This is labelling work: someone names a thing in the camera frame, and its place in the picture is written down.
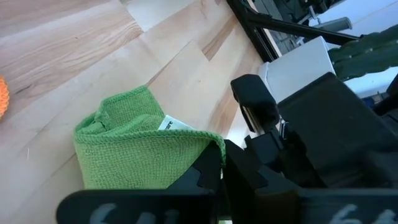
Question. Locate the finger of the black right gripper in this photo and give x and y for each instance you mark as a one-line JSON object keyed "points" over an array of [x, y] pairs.
{"points": [[255, 93]]}

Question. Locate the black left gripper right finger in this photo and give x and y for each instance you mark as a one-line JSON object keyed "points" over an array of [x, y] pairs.
{"points": [[280, 205]]}

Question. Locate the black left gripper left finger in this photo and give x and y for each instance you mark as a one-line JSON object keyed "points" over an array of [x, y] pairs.
{"points": [[140, 207]]}

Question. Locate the green microfiber towel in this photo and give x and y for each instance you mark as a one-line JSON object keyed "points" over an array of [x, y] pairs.
{"points": [[124, 161]]}

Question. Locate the orange microfiber towel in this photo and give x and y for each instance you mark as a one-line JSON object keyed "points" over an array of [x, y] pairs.
{"points": [[3, 99]]}

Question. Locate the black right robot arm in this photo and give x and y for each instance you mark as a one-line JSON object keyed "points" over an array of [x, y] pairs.
{"points": [[391, 102]]}

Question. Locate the white hexagonal plant pot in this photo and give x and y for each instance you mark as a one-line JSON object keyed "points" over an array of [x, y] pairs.
{"points": [[298, 68]]}

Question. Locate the green cactus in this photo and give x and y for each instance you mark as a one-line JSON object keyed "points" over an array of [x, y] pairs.
{"points": [[367, 53]]}

